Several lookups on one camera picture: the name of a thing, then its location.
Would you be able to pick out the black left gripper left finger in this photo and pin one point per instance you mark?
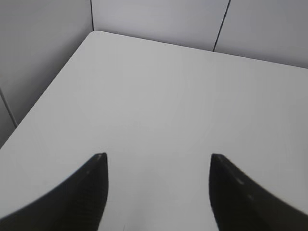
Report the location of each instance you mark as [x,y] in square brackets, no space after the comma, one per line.
[77,204]

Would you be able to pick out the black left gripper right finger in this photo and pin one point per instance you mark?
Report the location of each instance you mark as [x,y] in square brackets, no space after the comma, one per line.
[240,204]

